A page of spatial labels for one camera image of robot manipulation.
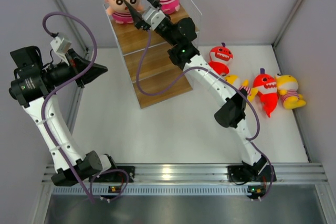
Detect yellow plush toy striped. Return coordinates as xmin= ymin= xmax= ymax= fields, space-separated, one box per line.
xmin=224 ymin=74 xmax=259 ymax=102

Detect aluminium mounting rail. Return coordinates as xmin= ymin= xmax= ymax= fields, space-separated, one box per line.
xmin=41 ymin=163 xmax=329 ymax=196

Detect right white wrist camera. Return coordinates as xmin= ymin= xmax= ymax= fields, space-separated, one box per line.
xmin=142 ymin=7 xmax=166 ymax=30

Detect yellow plush toy right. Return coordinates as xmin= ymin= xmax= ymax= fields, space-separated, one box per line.
xmin=275 ymin=74 xmax=307 ymax=110

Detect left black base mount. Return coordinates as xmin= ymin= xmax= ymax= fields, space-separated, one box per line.
xmin=104 ymin=165 xmax=135 ymax=184

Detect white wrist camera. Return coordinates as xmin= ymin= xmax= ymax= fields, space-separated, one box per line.
xmin=50 ymin=33 xmax=71 ymax=65
xmin=142 ymin=7 xmax=166 ymax=30

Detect aluminium frame post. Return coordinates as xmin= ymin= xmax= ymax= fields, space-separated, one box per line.
xmin=53 ymin=0 xmax=88 ymax=52
xmin=271 ymin=0 xmax=305 ymax=50

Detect red shark plush right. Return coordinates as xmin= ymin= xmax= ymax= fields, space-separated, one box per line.
xmin=253 ymin=68 xmax=279 ymax=118

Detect aluminium frame post left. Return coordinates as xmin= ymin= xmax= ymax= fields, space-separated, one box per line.
xmin=53 ymin=0 xmax=88 ymax=52

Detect aluminium frame post right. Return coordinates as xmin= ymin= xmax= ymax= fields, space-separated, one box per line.
xmin=271 ymin=0 xmax=305 ymax=50

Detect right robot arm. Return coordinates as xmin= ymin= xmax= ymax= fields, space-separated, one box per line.
xmin=124 ymin=0 xmax=275 ymax=183

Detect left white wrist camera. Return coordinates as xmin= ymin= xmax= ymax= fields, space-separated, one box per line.
xmin=50 ymin=33 xmax=71 ymax=65

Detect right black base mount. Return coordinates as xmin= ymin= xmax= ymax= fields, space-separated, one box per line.
xmin=227 ymin=165 xmax=261 ymax=185

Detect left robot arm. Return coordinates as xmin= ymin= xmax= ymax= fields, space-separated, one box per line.
xmin=9 ymin=46 xmax=119 ymax=186

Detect red shark plush left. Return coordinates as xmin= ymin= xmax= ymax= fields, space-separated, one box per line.
xmin=208 ymin=42 xmax=234 ymax=76

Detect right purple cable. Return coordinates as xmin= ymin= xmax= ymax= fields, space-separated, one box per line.
xmin=135 ymin=29 xmax=275 ymax=201

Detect red shark plush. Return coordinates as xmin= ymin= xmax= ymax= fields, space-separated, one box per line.
xmin=208 ymin=42 xmax=234 ymax=76
xmin=253 ymin=68 xmax=279 ymax=118

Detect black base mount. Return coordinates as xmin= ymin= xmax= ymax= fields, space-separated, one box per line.
xmin=104 ymin=165 xmax=135 ymax=184
xmin=227 ymin=165 xmax=261 ymax=185

